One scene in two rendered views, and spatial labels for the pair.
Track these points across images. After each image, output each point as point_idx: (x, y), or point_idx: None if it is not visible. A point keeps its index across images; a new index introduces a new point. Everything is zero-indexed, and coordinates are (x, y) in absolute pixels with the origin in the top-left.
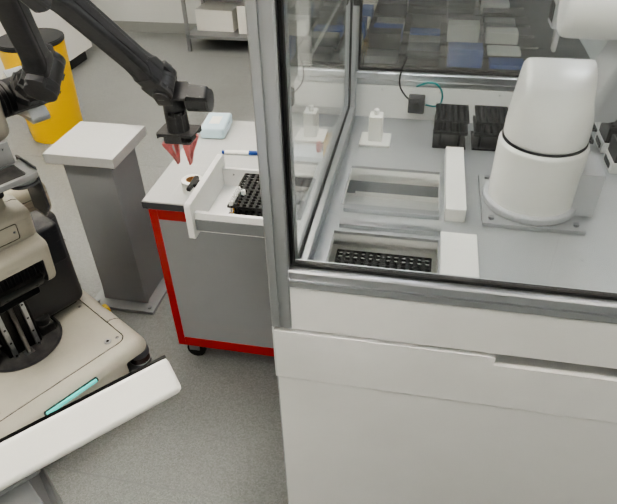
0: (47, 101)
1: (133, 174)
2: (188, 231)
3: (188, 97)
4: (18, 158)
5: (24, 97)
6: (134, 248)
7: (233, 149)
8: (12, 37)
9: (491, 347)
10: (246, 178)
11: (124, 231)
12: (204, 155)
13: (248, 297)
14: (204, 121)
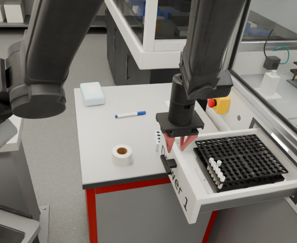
0: (41, 117)
1: (19, 145)
2: (191, 219)
3: (218, 85)
4: None
5: None
6: (28, 207)
7: (120, 112)
8: (56, 20)
9: None
10: (202, 146)
11: (20, 197)
12: (101, 122)
13: (162, 229)
14: (83, 91)
